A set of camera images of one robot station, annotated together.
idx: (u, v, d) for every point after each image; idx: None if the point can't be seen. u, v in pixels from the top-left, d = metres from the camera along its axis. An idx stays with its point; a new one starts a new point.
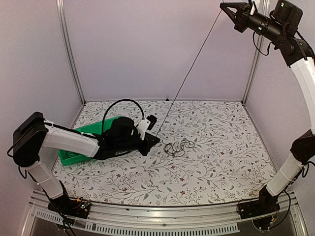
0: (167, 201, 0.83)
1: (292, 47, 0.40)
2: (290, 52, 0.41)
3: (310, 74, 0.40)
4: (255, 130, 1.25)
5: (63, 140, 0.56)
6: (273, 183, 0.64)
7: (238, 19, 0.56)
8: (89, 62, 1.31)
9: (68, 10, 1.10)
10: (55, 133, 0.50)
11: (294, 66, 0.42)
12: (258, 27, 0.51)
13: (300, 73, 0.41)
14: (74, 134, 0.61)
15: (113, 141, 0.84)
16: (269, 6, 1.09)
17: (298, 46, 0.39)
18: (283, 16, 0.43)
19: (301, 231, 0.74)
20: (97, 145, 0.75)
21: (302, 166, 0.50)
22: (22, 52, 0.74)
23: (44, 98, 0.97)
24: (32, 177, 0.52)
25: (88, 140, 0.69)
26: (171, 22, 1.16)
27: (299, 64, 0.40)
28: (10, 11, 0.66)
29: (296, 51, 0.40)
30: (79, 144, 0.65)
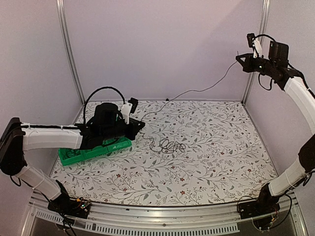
0: (167, 201, 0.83)
1: (280, 75, 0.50)
2: (280, 77, 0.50)
3: (298, 88, 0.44)
4: (255, 130, 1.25)
5: (44, 139, 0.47)
6: (276, 183, 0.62)
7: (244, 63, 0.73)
8: (90, 62, 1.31)
9: (68, 11, 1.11)
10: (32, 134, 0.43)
11: (286, 88, 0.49)
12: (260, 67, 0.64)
13: (292, 90, 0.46)
14: (53, 130, 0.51)
15: (99, 129, 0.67)
16: (269, 6, 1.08)
17: (285, 74, 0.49)
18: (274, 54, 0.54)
19: (301, 231, 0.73)
20: (81, 136, 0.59)
21: (306, 173, 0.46)
22: (22, 53, 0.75)
23: (44, 98, 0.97)
24: (26, 182, 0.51)
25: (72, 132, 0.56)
26: (171, 22, 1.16)
27: (289, 84, 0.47)
28: (10, 10, 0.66)
29: (284, 78, 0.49)
30: (64, 138, 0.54)
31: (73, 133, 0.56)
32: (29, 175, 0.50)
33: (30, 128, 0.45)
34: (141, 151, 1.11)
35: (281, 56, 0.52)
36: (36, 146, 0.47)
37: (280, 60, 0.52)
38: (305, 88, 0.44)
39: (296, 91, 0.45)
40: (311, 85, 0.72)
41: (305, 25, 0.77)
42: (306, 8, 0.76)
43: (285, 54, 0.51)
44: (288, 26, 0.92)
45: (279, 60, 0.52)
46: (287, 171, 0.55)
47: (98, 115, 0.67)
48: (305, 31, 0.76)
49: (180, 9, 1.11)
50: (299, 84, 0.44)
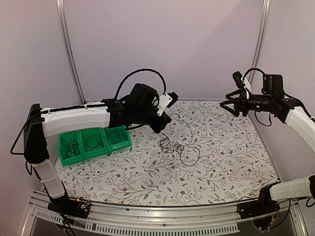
0: (167, 201, 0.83)
1: (281, 108, 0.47)
2: (281, 111, 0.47)
3: (300, 118, 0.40)
4: (255, 130, 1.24)
5: (66, 123, 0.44)
6: (277, 188, 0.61)
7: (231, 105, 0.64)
8: (90, 61, 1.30)
9: (68, 10, 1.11)
10: (52, 119, 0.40)
11: (287, 120, 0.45)
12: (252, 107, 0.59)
13: (294, 121, 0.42)
14: (75, 110, 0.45)
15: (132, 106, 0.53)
16: (269, 6, 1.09)
17: (285, 106, 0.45)
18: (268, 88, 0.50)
19: (300, 230, 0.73)
20: (108, 113, 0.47)
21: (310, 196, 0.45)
22: (22, 53, 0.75)
23: (44, 98, 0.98)
24: (42, 175, 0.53)
25: (95, 110, 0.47)
26: (170, 22, 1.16)
27: (290, 115, 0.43)
28: (10, 10, 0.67)
29: (284, 111, 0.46)
30: (89, 119, 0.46)
31: (97, 112, 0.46)
32: (40, 171, 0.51)
33: (50, 113, 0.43)
34: (141, 151, 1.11)
35: (277, 88, 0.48)
36: (63, 130, 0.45)
37: (277, 91, 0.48)
38: (308, 118, 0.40)
39: (299, 122, 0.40)
40: (311, 85, 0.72)
41: (305, 25, 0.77)
42: (305, 8, 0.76)
43: (280, 85, 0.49)
44: (288, 26, 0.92)
45: (276, 92, 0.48)
46: (292, 184, 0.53)
47: (135, 92, 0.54)
48: (304, 31, 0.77)
49: (180, 9, 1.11)
50: (301, 114, 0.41)
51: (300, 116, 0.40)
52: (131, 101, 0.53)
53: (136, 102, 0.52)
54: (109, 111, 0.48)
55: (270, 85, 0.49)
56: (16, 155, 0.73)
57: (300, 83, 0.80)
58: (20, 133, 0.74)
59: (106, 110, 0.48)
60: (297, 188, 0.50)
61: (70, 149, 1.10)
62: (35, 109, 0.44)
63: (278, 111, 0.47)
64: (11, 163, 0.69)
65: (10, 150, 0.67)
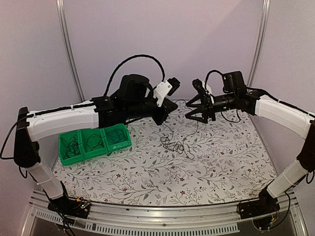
0: (167, 201, 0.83)
1: (247, 103, 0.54)
2: (247, 105, 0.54)
3: (267, 104, 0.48)
4: (255, 130, 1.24)
5: (52, 126, 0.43)
6: (275, 186, 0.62)
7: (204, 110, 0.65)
8: (90, 61, 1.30)
9: (68, 10, 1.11)
10: (37, 123, 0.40)
11: (257, 111, 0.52)
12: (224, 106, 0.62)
13: (264, 109, 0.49)
14: (60, 112, 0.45)
15: (122, 103, 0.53)
16: (269, 6, 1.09)
17: (250, 100, 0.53)
18: (231, 84, 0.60)
19: (301, 231, 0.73)
20: (96, 113, 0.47)
21: (308, 172, 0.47)
22: (21, 53, 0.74)
23: (44, 98, 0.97)
24: (36, 178, 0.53)
25: (81, 111, 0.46)
26: (170, 23, 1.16)
27: (258, 105, 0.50)
28: (10, 11, 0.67)
29: (251, 105, 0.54)
30: (77, 121, 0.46)
31: (83, 112, 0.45)
32: (35, 173, 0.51)
33: (36, 117, 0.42)
34: (141, 151, 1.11)
35: (238, 84, 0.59)
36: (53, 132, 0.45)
37: (239, 88, 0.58)
38: (275, 102, 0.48)
39: (268, 107, 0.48)
40: (311, 85, 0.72)
41: (305, 25, 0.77)
42: (306, 8, 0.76)
43: (240, 81, 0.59)
44: (288, 26, 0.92)
45: (238, 89, 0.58)
46: (285, 173, 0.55)
47: (124, 86, 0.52)
48: (305, 32, 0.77)
49: (180, 9, 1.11)
50: (267, 101, 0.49)
51: (269, 102, 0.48)
52: (121, 96, 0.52)
53: (125, 98, 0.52)
54: (97, 111, 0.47)
55: (233, 83, 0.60)
56: None
57: (300, 83, 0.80)
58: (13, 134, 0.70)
59: (94, 109, 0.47)
60: (291, 173, 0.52)
61: (70, 149, 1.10)
62: (20, 114, 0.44)
63: (246, 105, 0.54)
64: (11, 163, 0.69)
65: (9, 152, 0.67)
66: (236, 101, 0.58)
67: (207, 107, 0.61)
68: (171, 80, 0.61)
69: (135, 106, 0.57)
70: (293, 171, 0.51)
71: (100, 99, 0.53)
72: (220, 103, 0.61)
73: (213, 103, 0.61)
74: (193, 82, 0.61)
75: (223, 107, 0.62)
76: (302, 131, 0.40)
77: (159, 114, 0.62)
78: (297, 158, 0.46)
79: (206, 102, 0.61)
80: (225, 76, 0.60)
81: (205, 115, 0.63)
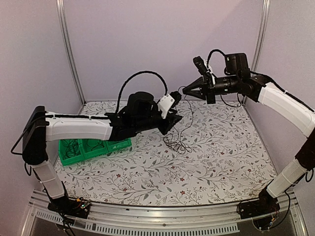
0: (167, 201, 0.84)
1: (251, 87, 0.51)
2: (252, 90, 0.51)
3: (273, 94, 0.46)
4: (255, 130, 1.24)
5: (69, 130, 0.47)
6: (274, 185, 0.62)
7: (208, 94, 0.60)
8: (90, 61, 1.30)
9: (68, 11, 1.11)
10: (57, 124, 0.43)
11: (261, 99, 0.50)
12: (225, 88, 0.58)
13: (267, 98, 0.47)
14: (79, 120, 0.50)
15: (131, 119, 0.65)
16: (269, 6, 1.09)
17: (255, 85, 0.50)
18: (234, 66, 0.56)
19: (301, 230, 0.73)
20: (110, 127, 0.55)
21: (307, 171, 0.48)
22: (20, 53, 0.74)
23: (44, 98, 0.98)
24: (41, 176, 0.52)
25: (99, 122, 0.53)
26: (170, 22, 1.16)
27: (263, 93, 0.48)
28: (10, 11, 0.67)
29: (255, 90, 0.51)
30: (90, 130, 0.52)
31: (101, 124, 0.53)
32: (38, 172, 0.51)
33: (55, 118, 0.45)
34: (141, 151, 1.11)
35: (242, 67, 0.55)
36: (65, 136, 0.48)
37: (243, 70, 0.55)
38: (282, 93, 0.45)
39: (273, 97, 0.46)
40: (311, 85, 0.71)
41: (305, 25, 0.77)
42: (306, 8, 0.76)
43: (244, 63, 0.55)
44: (288, 26, 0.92)
45: (242, 72, 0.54)
46: (283, 172, 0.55)
47: (131, 104, 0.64)
48: (305, 31, 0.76)
49: (180, 8, 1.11)
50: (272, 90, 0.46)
51: (276, 92, 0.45)
52: (130, 113, 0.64)
53: (133, 115, 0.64)
54: (111, 125, 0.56)
55: (236, 64, 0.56)
56: (16, 155, 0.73)
57: (301, 83, 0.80)
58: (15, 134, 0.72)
59: (109, 123, 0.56)
60: (290, 173, 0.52)
61: (70, 149, 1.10)
62: (37, 112, 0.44)
63: (250, 90, 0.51)
64: (12, 162, 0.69)
65: (10, 152, 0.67)
66: (240, 85, 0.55)
67: (207, 83, 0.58)
68: (173, 94, 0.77)
69: (142, 121, 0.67)
70: (291, 169, 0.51)
71: (112, 114, 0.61)
72: (221, 85, 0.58)
73: (214, 84, 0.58)
74: (194, 58, 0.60)
75: (224, 90, 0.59)
76: (306, 130, 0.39)
77: (164, 125, 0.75)
78: (296, 157, 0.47)
79: (205, 78, 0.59)
80: (228, 57, 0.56)
81: (204, 92, 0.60)
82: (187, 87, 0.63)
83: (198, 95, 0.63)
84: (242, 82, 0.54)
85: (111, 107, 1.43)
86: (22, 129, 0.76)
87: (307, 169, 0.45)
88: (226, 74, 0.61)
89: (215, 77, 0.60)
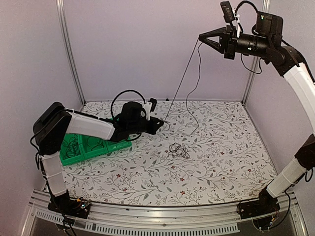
0: (167, 201, 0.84)
1: (283, 56, 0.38)
2: (283, 61, 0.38)
3: (305, 80, 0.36)
4: (255, 130, 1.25)
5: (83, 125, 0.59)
6: (274, 184, 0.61)
7: (228, 45, 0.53)
8: (90, 61, 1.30)
9: (68, 10, 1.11)
10: (77, 118, 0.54)
11: (288, 75, 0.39)
12: (248, 47, 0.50)
13: (295, 81, 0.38)
14: (92, 119, 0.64)
15: (125, 123, 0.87)
16: (269, 6, 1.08)
17: (289, 54, 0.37)
18: (265, 28, 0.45)
19: (300, 230, 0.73)
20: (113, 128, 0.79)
21: (306, 170, 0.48)
22: (21, 52, 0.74)
23: (44, 98, 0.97)
24: (46, 170, 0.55)
25: (106, 123, 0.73)
26: (170, 22, 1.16)
27: (293, 72, 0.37)
28: (10, 10, 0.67)
29: (287, 62, 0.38)
30: (97, 128, 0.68)
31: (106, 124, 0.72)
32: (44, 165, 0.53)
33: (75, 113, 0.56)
34: (141, 151, 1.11)
35: (277, 32, 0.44)
36: (78, 131, 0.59)
37: (277, 35, 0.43)
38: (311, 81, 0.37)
39: (300, 83, 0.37)
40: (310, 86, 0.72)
41: (305, 25, 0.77)
42: (305, 9, 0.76)
43: (280, 30, 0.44)
44: (286, 28, 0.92)
45: (277, 36, 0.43)
46: (283, 172, 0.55)
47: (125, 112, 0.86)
48: (305, 31, 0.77)
49: (180, 9, 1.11)
50: (305, 75, 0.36)
51: (308, 81, 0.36)
52: (125, 119, 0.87)
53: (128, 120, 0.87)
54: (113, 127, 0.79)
55: (268, 26, 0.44)
56: (16, 156, 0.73)
57: None
58: (15, 134, 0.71)
59: (112, 125, 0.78)
60: (289, 171, 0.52)
61: (70, 149, 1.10)
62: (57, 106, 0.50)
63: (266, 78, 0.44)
64: (11, 163, 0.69)
65: (10, 152, 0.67)
66: (269, 50, 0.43)
67: (230, 34, 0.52)
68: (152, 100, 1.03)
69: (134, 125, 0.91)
70: (292, 168, 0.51)
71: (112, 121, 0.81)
72: (245, 42, 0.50)
73: (237, 38, 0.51)
74: (222, 3, 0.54)
75: (247, 49, 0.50)
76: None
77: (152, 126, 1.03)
78: (296, 156, 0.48)
79: (229, 29, 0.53)
80: (262, 15, 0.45)
81: (223, 44, 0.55)
82: (205, 35, 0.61)
83: (216, 46, 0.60)
84: (273, 47, 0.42)
85: (111, 106, 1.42)
86: (22, 128, 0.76)
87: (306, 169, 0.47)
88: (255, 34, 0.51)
89: (240, 33, 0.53)
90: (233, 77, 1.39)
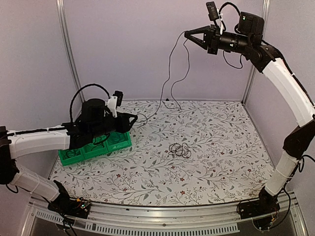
0: (167, 201, 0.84)
1: (260, 55, 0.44)
2: (260, 58, 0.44)
3: (281, 73, 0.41)
4: (255, 130, 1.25)
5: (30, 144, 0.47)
6: (271, 183, 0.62)
7: (211, 41, 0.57)
8: (90, 61, 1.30)
9: (68, 10, 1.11)
10: (19, 141, 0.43)
11: (266, 71, 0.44)
12: (230, 44, 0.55)
13: (272, 75, 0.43)
14: (39, 133, 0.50)
15: (86, 126, 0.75)
16: (269, 6, 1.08)
17: (264, 52, 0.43)
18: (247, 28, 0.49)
19: (300, 231, 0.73)
20: (69, 136, 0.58)
21: (298, 162, 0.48)
22: (21, 53, 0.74)
23: (44, 98, 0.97)
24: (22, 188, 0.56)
25: (58, 133, 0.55)
26: (170, 22, 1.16)
27: (270, 66, 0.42)
28: (11, 10, 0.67)
29: (264, 58, 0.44)
30: (50, 141, 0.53)
31: (58, 134, 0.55)
32: (13, 182, 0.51)
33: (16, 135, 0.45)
34: (141, 151, 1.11)
35: (257, 32, 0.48)
36: (28, 151, 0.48)
37: (257, 35, 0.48)
38: (288, 73, 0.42)
39: (279, 75, 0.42)
40: (309, 86, 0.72)
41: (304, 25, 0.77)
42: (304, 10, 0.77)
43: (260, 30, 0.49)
44: (286, 28, 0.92)
45: (256, 36, 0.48)
46: (277, 167, 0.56)
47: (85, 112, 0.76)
48: (304, 32, 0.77)
49: (180, 9, 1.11)
50: (282, 69, 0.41)
51: (284, 73, 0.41)
52: (84, 120, 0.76)
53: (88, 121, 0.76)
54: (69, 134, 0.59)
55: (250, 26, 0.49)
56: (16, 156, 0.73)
57: None
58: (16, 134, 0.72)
59: (66, 133, 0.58)
60: (283, 167, 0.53)
61: None
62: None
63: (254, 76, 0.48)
64: None
65: None
66: (248, 48, 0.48)
67: (213, 32, 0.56)
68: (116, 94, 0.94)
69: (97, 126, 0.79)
70: (284, 162, 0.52)
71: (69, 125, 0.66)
72: (228, 39, 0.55)
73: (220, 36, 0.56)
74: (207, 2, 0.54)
75: (229, 45, 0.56)
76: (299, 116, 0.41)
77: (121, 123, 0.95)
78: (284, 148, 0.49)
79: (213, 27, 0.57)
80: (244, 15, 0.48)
81: (207, 40, 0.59)
82: (191, 31, 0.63)
83: (200, 43, 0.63)
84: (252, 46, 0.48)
85: None
86: (22, 128, 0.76)
87: (297, 158, 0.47)
88: (236, 33, 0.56)
89: (224, 30, 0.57)
90: (233, 76, 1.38)
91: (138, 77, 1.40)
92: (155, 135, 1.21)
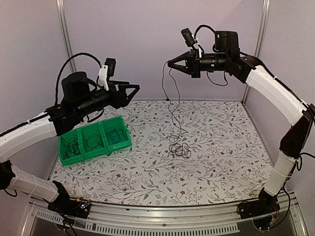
0: (167, 201, 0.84)
1: (240, 67, 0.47)
2: (240, 71, 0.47)
3: (262, 78, 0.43)
4: (255, 130, 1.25)
5: (16, 142, 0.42)
6: (269, 183, 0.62)
7: (193, 66, 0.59)
8: (90, 61, 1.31)
9: (68, 10, 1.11)
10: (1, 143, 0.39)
11: (249, 80, 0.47)
12: (211, 64, 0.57)
13: (256, 82, 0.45)
14: (20, 129, 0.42)
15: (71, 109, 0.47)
16: (269, 6, 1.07)
17: (244, 65, 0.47)
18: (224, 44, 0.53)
19: (300, 231, 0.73)
20: (51, 123, 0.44)
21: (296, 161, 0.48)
22: (21, 53, 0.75)
23: (44, 98, 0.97)
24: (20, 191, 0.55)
25: (38, 123, 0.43)
26: (170, 22, 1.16)
27: (252, 75, 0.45)
28: (10, 11, 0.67)
29: (244, 70, 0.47)
30: (36, 133, 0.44)
31: (37, 125, 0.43)
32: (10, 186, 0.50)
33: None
34: (141, 151, 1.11)
35: (233, 45, 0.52)
36: (22, 147, 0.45)
37: (233, 49, 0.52)
38: (270, 77, 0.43)
39: (262, 82, 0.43)
40: (309, 86, 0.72)
41: (303, 25, 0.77)
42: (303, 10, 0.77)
43: (236, 44, 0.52)
44: (286, 28, 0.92)
45: (232, 50, 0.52)
46: (276, 168, 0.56)
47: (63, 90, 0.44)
48: (304, 32, 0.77)
49: (180, 9, 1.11)
50: (264, 75, 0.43)
51: (267, 78, 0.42)
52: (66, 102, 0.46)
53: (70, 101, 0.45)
54: (52, 120, 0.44)
55: (226, 43, 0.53)
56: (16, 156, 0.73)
57: (299, 83, 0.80)
58: None
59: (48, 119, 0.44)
60: (282, 167, 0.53)
61: (70, 149, 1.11)
62: None
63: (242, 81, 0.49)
64: None
65: None
66: (228, 64, 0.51)
67: (194, 56, 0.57)
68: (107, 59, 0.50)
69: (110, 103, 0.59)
70: (283, 163, 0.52)
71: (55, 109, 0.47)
72: (207, 61, 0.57)
73: (201, 58, 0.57)
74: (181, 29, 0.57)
75: (211, 66, 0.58)
76: (290, 117, 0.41)
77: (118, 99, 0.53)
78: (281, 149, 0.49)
79: (193, 52, 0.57)
80: (218, 34, 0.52)
81: (189, 65, 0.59)
82: (173, 60, 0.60)
83: (183, 69, 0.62)
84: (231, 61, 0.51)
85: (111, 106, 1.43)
86: None
87: (295, 158, 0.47)
88: (214, 51, 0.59)
89: (202, 52, 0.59)
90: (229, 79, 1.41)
91: (138, 77, 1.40)
92: (155, 135, 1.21)
